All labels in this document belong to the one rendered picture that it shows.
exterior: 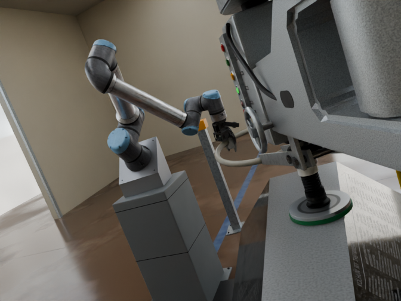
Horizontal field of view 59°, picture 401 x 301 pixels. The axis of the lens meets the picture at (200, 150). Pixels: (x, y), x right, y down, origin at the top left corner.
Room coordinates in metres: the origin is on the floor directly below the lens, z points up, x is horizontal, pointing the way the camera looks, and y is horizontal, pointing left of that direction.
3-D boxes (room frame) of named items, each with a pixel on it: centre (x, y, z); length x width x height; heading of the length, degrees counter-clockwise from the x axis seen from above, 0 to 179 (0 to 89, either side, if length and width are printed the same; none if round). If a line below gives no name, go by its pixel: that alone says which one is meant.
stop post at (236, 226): (3.15, -0.07, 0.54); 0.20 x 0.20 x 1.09; 74
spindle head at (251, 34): (1.10, -0.33, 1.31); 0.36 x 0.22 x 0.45; 2
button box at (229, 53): (1.24, -0.21, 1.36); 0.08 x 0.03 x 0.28; 2
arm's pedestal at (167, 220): (2.35, 0.41, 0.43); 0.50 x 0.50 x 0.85; 68
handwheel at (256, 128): (1.05, -0.21, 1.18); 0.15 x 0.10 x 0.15; 2
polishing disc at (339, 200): (1.18, -0.33, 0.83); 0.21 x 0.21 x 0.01
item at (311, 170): (1.18, -0.33, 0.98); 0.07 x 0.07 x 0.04
